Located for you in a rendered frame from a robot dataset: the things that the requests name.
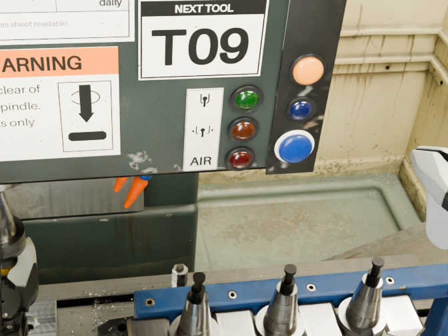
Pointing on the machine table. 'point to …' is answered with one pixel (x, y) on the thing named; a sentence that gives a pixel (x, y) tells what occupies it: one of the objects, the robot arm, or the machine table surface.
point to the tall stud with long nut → (179, 275)
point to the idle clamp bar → (118, 327)
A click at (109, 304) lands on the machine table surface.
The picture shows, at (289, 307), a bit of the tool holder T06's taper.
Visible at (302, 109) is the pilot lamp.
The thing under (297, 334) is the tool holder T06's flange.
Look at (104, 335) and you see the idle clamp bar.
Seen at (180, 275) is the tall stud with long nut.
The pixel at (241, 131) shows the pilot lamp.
